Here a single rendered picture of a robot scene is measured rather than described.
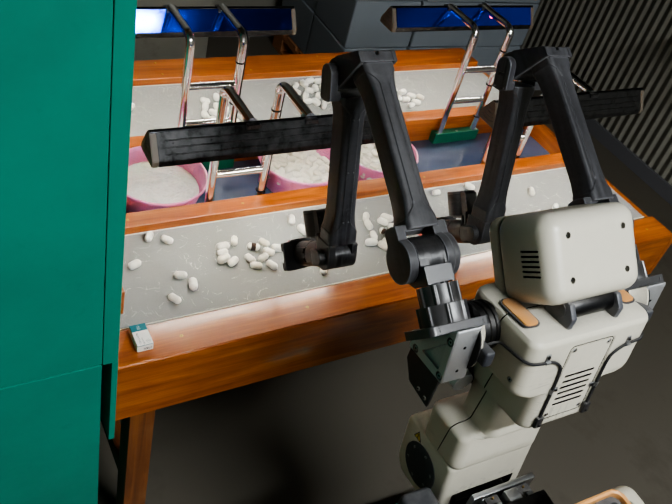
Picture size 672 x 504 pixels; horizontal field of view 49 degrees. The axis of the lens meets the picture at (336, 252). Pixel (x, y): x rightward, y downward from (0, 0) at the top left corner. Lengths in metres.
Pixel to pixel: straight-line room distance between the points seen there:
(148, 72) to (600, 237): 1.68
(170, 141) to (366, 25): 2.31
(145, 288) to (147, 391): 0.25
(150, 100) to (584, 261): 1.59
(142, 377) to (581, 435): 1.76
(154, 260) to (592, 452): 1.74
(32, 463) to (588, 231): 1.19
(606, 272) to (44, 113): 0.89
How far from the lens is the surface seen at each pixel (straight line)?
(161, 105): 2.42
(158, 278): 1.82
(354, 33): 3.81
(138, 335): 1.63
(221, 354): 1.69
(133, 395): 1.69
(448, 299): 1.21
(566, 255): 1.21
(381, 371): 2.74
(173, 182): 2.11
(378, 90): 1.31
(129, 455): 1.90
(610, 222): 1.29
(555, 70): 1.58
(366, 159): 2.37
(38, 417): 1.59
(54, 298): 1.34
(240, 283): 1.83
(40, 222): 1.22
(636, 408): 3.14
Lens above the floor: 2.02
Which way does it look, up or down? 40 degrees down
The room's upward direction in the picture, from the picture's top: 17 degrees clockwise
